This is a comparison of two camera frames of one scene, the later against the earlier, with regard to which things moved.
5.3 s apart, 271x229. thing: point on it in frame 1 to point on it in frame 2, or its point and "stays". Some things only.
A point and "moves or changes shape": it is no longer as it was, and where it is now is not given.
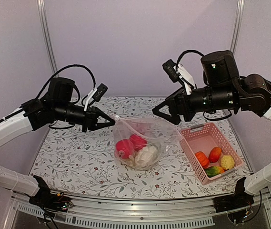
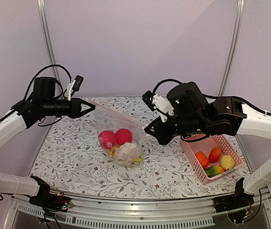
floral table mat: (85, 165) stays
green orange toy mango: (213, 171) stays
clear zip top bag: (138, 145) moves or changes shape
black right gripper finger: (168, 101) to (155, 128)
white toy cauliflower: (145, 157) to (126, 153)
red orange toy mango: (215, 154) stays
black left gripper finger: (101, 125) to (87, 110)
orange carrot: (203, 159) stays
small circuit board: (64, 207) stays
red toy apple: (124, 148) to (107, 139)
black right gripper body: (188, 111) to (166, 137)
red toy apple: (138, 142) to (123, 136)
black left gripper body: (87, 121) to (74, 105)
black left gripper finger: (100, 113) to (90, 105)
